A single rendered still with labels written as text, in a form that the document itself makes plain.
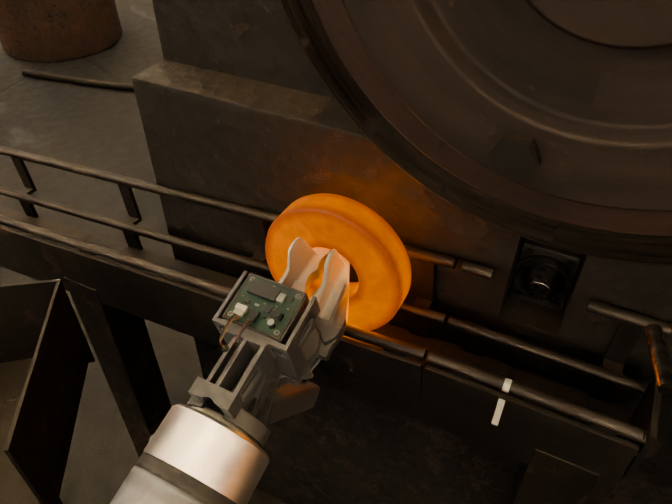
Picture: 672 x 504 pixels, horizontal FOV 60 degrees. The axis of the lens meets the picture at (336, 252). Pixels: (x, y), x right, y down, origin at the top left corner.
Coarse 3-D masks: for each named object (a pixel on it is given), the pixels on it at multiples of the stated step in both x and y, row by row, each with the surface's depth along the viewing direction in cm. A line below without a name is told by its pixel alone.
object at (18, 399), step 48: (0, 288) 62; (48, 288) 63; (0, 336) 66; (48, 336) 58; (0, 384) 66; (48, 384) 57; (0, 432) 62; (48, 432) 55; (0, 480) 57; (48, 480) 54
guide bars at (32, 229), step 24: (0, 216) 79; (48, 240) 78; (72, 240) 74; (144, 264) 69; (216, 288) 65; (360, 336) 58; (384, 336) 58; (432, 360) 55; (456, 360) 55; (480, 384) 55; (552, 408) 52; (576, 408) 51; (624, 432) 49; (648, 456) 50
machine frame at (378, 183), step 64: (192, 0) 62; (256, 0) 58; (192, 64) 67; (256, 64) 63; (192, 128) 65; (256, 128) 61; (320, 128) 57; (192, 192) 72; (256, 192) 67; (320, 192) 62; (384, 192) 58; (192, 256) 80; (512, 256) 56; (512, 320) 61; (576, 320) 57; (320, 384) 85; (576, 384) 62; (320, 448) 96; (384, 448) 87; (448, 448) 80
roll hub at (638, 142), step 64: (384, 0) 28; (448, 0) 27; (512, 0) 26; (576, 0) 23; (640, 0) 22; (384, 64) 30; (448, 64) 28; (512, 64) 28; (576, 64) 27; (640, 64) 25; (448, 128) 30; (512, 128) 29; (576, 128) 28; (640, 128) 27; (576, 192) 29; (640, 192) 28
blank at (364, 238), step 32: (288, 224) 57; (320, 224) 55; (352, 224) 53; (384, 224) 55; (352, 256) 56; (384, 256) 54; (352, 288) 61; (384, 288) 56; (352, 320) 61; (384, 320) 59
